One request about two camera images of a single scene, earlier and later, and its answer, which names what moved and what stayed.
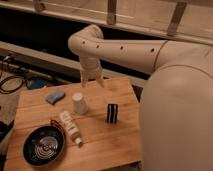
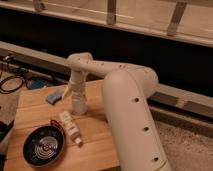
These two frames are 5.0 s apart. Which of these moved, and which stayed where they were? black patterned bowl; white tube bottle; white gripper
Moved: white gripper
Stayed: white tube bottle; black patterned bowl
